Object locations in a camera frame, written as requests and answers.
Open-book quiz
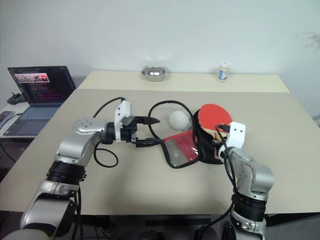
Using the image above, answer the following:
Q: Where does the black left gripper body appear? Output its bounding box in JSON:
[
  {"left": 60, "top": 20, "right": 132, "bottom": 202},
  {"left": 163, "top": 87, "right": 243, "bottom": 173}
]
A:
[{"left": 119, "top": 105, "right": 139, "bottom": 147}]

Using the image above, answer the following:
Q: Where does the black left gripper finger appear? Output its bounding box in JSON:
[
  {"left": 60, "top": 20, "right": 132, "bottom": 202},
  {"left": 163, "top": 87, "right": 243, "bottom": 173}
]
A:
[
  {"left": 135, "top": 115, "right": 161, "bottom": 126},
  {"left": 135, "top": 137, "right": 164, "bottom": 149}
]

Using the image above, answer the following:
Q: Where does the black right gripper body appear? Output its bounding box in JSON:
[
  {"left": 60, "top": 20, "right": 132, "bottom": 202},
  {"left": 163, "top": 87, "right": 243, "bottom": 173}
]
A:
[{"left": 211, "top": 136, "right": 227, "bottom": 152}]

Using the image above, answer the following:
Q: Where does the red table tennis paddle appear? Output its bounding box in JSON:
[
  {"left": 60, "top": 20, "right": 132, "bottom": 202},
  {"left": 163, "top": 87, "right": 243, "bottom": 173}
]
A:
[{"left": 198, "top": 102, "right": 234, "bottom": 144}]

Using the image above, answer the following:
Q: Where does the black and red paddle case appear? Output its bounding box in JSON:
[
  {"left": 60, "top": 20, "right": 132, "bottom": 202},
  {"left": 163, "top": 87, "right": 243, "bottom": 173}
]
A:
[{"left": 148, "top": 100, "right": 226, "bottom": 169}]

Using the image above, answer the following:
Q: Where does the white fuzzy ball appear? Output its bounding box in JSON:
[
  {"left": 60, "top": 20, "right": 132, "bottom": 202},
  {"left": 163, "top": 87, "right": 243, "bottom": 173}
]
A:
[{"left": 168, "top": 109, "right": 193, "bottom": 131}]

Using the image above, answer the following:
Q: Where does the stainless steel bowl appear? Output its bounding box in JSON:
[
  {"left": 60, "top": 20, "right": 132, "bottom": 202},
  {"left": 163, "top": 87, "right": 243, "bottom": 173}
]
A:
[{"left": 140, "top": 65, "right": 169, "bottom": 82}]

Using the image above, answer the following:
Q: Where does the white plastic bottle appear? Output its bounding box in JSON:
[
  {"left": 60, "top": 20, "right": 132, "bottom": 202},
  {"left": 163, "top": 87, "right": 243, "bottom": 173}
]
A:
[{"left": 216, "top": 60, "right": 231, "bottom": 82}]

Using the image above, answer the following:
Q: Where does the open grey laptop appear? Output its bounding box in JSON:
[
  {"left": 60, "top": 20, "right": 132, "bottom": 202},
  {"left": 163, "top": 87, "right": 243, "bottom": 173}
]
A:
[{"left": 3, "top": 65, "right": 77, "bottom": 137}]

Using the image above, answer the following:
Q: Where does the black handheld controller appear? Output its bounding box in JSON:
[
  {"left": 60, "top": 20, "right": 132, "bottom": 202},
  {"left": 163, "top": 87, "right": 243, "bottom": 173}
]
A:
[{"left": 6, "top": 92, "right": 26, "bottom": 106}]

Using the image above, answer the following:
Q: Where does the dark smartphone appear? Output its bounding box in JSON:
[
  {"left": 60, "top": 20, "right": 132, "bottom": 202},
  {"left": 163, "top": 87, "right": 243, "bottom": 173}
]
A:
[{"left": 0, "top": 110, "right": 17, "bottom": 124}]

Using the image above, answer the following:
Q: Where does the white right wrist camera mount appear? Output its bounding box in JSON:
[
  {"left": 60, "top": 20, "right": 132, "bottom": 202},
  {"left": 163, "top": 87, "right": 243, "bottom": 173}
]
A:
[{"left": 224, "top": 121, "right": 247, "bottom": 151}]

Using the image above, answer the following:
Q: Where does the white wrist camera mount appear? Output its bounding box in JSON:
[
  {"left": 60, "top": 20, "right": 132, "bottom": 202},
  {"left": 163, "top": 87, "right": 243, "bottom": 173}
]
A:
[
  {"left": 224, "top": 121, "right": 247, "bottom": 151},
  {"left": 114, "top": 99, "right": 132, "bottom": 144}
]

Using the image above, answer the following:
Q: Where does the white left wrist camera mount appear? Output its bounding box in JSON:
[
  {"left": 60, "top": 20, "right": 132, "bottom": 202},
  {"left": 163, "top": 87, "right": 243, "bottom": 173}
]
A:
[{"left": 114, "top": 99, "right": 132, "bottom": 144}]

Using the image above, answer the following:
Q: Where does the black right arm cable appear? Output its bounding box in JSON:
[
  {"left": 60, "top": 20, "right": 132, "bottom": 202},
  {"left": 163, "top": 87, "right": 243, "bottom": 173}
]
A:
[{"left": 198, "top": 123, "right": 239, "bottom": 240}]

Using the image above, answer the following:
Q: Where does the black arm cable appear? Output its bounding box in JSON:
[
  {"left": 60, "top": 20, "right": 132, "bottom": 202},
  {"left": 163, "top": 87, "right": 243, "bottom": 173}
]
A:
[
  {"left": 74, "top": 96, "right": 127, "bottom": 240},
  {"left": 198, "top": 123, "right": 239, "bottom": 240}
]

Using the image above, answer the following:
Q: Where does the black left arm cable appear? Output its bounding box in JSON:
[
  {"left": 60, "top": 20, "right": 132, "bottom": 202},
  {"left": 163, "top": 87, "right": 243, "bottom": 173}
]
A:
[{"left": 74, "top": 96, "right": 127, "bottom": 240}]

